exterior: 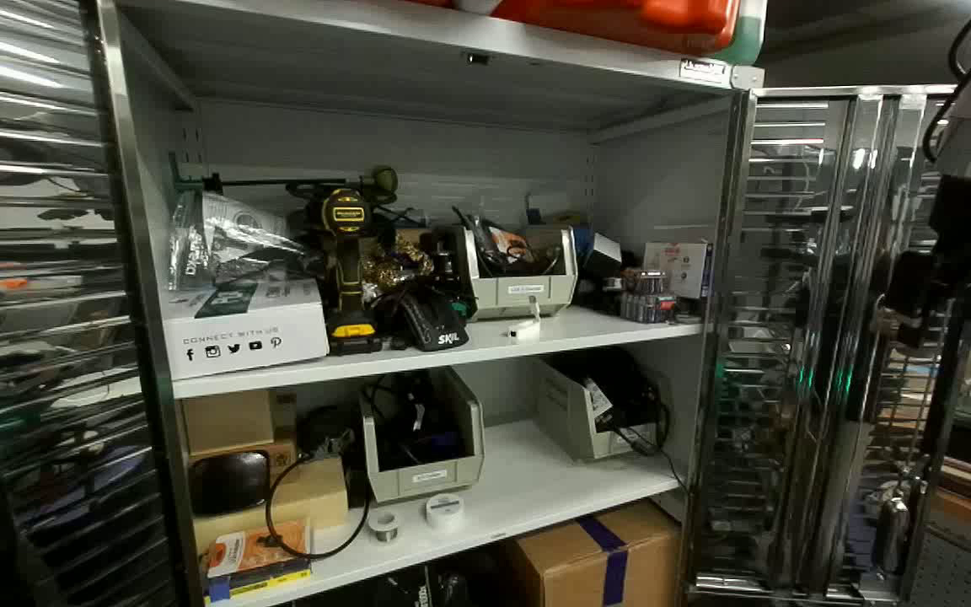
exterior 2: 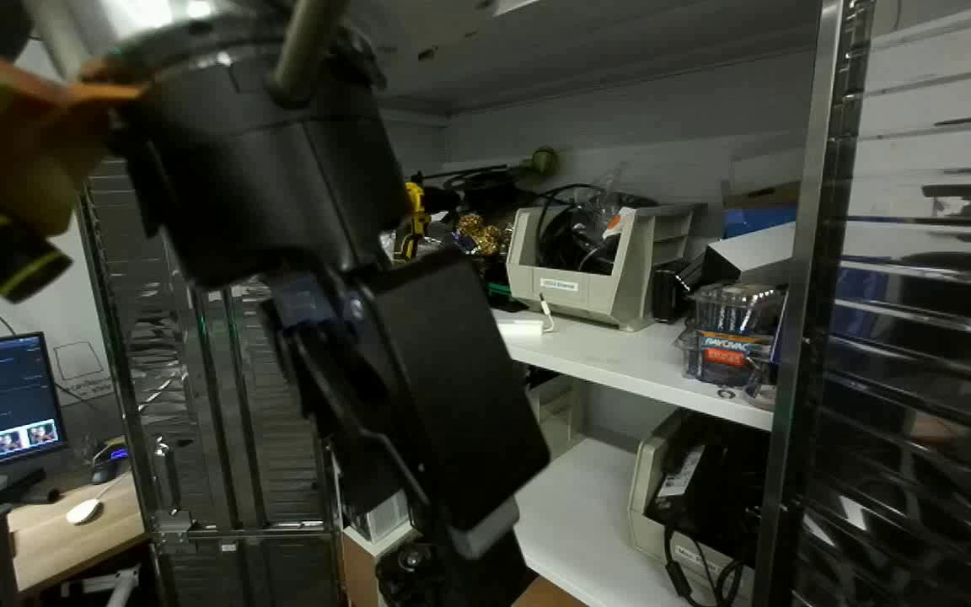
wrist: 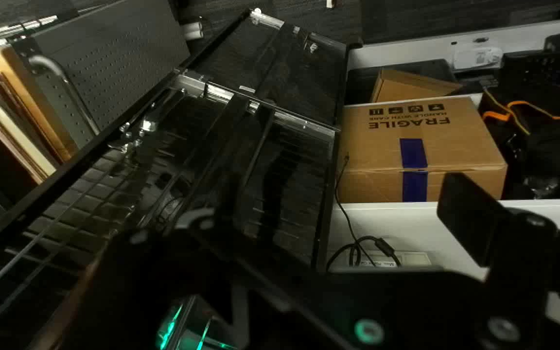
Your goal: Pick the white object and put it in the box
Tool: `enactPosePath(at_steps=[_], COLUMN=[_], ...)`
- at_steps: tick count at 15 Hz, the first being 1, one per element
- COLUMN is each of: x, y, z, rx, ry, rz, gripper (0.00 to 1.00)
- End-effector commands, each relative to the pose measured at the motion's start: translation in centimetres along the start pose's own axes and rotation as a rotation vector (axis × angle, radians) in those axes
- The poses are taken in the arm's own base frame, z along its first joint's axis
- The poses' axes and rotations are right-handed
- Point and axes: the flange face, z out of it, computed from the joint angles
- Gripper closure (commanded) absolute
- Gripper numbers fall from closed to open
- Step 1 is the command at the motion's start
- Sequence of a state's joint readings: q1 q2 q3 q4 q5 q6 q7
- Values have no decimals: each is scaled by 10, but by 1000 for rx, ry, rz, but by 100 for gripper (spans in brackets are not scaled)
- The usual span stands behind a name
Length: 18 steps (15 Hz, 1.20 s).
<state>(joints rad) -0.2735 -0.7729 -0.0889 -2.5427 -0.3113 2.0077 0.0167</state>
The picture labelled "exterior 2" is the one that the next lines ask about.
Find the steel tray rack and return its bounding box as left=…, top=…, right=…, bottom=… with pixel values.
left=82, top=163, right=345, bottom=607
left=755, top=0, right=971, bottom=607

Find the grey bin lower right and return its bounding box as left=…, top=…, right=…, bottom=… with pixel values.
left=636, top=412, right=767, bottom=567

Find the white computer mouse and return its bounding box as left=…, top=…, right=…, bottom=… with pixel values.
left=65, top=501, right=100, bottom=525

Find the white metal shelf unit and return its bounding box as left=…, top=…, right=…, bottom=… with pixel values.
left=338, top=308, right=801, bottom=607

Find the grey bin upper shelf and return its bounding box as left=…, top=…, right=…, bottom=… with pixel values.
left=504, top=207, right=693, bottom=329

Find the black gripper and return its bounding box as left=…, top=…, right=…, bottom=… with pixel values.
left=273, top=252, right=548, bottom=560

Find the wooden desk board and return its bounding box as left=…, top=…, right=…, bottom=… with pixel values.
left=8, top=476, right=144, bottom=594

